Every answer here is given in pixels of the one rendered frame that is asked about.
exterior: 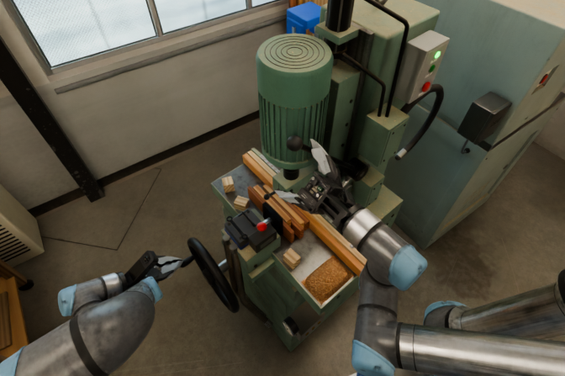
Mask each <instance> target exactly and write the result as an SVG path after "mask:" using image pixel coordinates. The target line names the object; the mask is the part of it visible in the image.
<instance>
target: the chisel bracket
mask: <svg viewBox="0 0 565 376"><path fill-rule="evenodd" d="M313 172H318V168H317V167H316V166H314V165H313V164H312V165H310V166H308V167H305V168H301V169H299V176H298V178H297V179H295V180H292V181H291V180H287V179H286V178H285V177H284V176H283V170H282V171H280V172H279V173H278V174H276V175H275V176H273V177H272V186H273V190H274V191H275V189H278V188H279V189H280V190H284V191H287V192H294V193H298V191H299V190H300V189H301V188H304V187H305V186H306V185H307V183H308V182H309V180H310V178H311V177H312V176H313V175H314V174H313ZM314 176H315V175H314Z"/></svg>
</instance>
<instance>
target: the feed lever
mask: <svg viewBox="0 0 565 376"><path fill-rule="evenodd" d="M287 147H288V149H289V150H290V151H299V150H303V151H307V152H308V153H311V154H312V152H311V150H312V149H313V147H310V146H307V145H305V144H303V140H302V139H301V138H300V137H299V136H298V135H291V136H290V137H289V138H288V140H287ZM329 156H330V155H329ZM330 157H331V159H332V160H333V161H334V163H335V164H338V165H340V166H343V167H344V173H345V174H346V175H348V176H349V177H350V178H352V179H353V180H354V181H355V182H358V181H360V180H361V179H363V178H364V176H365V175H366V174H367V171H368V168H369V167H370V164H369V163H367V164H365V163H364V162H362V161H361V160H359V159H358V158H357V157H353V158H352V159H350V161H349V162H348V163H346V162H344V161H342V160H339V159H337V158H335V157H333V156H330Z"/></svg>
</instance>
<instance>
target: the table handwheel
mask: <svg viewBox="0 0 565 376"><path fill-rule="evenodd" d="M187 245H188V248H189V250H190V252H191V253H192V255H194V256H195V259H194V260H195V262H196V263H197V264H198V267H199V268H200V270H201V272H202V273H203V276H204V278H205V279H206V281H207V282H208V284H209V285H210V286H211V287H212V289H213V290H214V292H215V293H216V294H217V295H218V297H219V298H220V300H221V301H222V302H223V304H224V305H225V306H226V307H227V309H228V310H229V311H231V312H232V313H236V312H238V311H239V309H240V305H239V302H238V299H237V298H236V296H235V293H234V291H233V289H232V288H231V286H230V284H229V282H228V280H227V279H226V277H225V275H224V273H225V272H226V271H228V270H229V269H230V268H231V266H229V265H228V264H227V261H226V258H225V259H224V260H223V261H222V262H220V263H219V264H218V265H217V263H216V262H215V260H214V259H213V258H212V257H211V255H210V254H209V252H208V251H207V250H206V248H205V247H204V246H203V244H202V243H201V242H200V241H199V240H198V239H196V238H194V237H190V238H189V239H188V240H187Z"/></svg>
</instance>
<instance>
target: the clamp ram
mask: <svg viewBox="0 0 565 376"><path fill-rule="evenodd" d="M262 210H263V218H264V219H265V220H264V221H263V222H264V223H266V224H267V223H270V224H271V225H272V227H273V228H274V229H275V230H276V231H277V233H278V234H279V235H280V236H281V235H282V234H283V219H282V218H281V217H280V216H279V215H278V214H277V213H276V212H275V211H274V210H273V209H272V208H271V207H270V206H269V205H268V203H267V202H265V203H263V204H262Z"/></svg>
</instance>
